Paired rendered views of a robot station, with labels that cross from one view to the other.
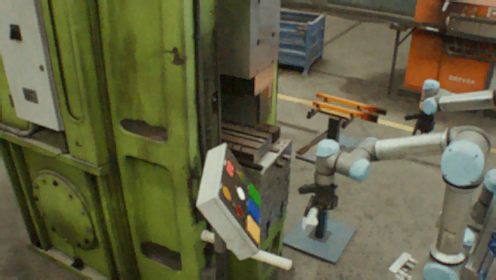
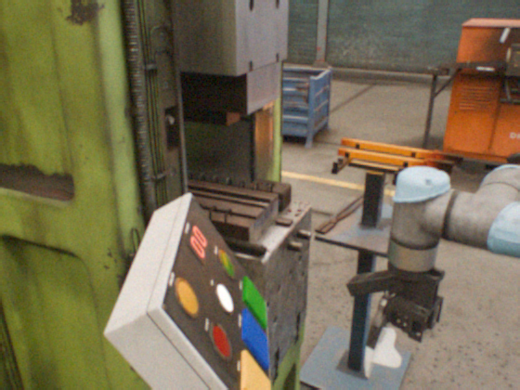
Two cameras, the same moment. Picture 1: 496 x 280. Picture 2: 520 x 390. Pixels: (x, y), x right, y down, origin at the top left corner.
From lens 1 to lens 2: 0.78 m
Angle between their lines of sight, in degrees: 6
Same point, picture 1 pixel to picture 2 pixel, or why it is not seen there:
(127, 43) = not seen: outside the picture
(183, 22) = not seen: outside the picture
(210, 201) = (140, 321)
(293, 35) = (292, 96)
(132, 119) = (11, 163)
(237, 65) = (213, 48)
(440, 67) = (496, 123)
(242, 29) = not seen: outside the picture
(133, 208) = (24, 340)
